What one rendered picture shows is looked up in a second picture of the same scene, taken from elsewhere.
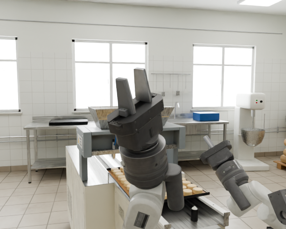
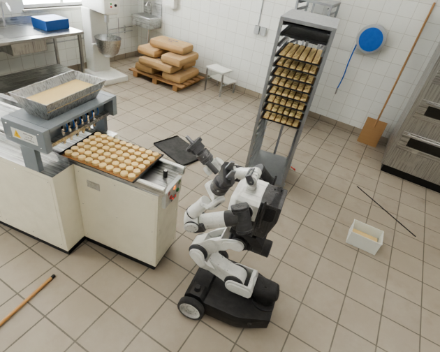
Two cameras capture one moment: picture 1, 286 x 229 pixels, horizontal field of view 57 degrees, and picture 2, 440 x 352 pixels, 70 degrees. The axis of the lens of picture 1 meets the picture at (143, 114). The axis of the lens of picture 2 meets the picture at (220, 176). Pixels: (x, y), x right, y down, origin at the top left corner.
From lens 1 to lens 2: 1.27 m
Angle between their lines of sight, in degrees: 58
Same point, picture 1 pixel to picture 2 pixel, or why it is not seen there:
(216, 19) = not seen: outside the picture
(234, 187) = (211, 165)
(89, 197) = (56, 184)
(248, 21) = not seen: outside the picture
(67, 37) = not seen: outside the picture
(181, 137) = (114, 105)
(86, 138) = (46, 137)
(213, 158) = (195, 149)
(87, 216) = (58, 198)
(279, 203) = (249, 179)
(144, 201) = (222, 199)
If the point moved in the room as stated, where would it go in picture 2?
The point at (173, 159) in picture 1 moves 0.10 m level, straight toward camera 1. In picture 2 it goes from (104, 123) to (109, 128)
